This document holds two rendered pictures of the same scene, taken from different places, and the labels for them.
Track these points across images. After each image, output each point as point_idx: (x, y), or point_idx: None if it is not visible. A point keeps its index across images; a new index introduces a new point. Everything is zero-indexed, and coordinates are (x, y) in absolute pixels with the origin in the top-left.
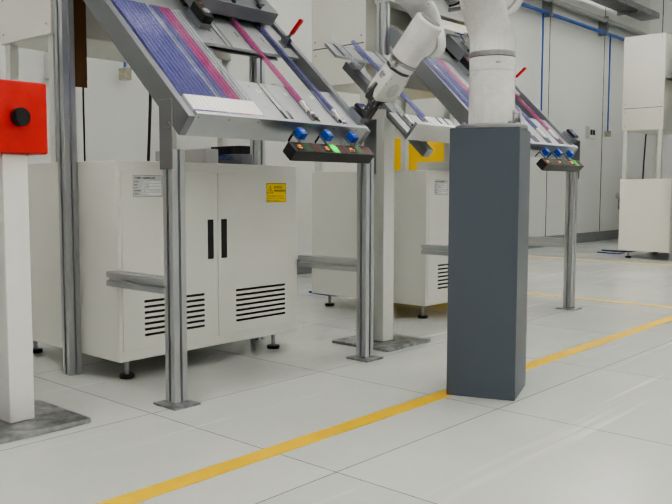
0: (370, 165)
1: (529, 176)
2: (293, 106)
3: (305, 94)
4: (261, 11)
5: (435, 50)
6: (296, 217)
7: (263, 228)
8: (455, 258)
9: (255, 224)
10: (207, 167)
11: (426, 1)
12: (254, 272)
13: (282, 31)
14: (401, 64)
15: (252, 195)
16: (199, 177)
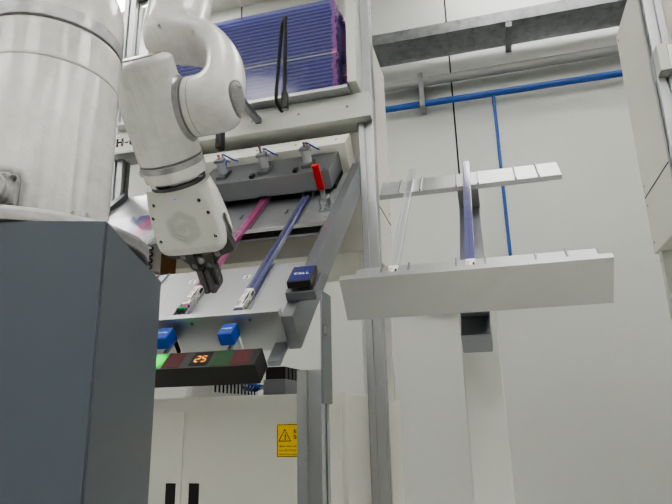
0: (312, 385)
1: (79, 404)
2: (174, 298)
3: (240, 274)
4: (297, 175)
5: (180, 112)
6: (347, 485)
7: (270, 502)
8: None
9: (253, 495)
10: (172, 404)
11: (188, 30)
12: None
13: (344, 190)
14: (141, 171)
15: (248, 445)
16: (156, 419)
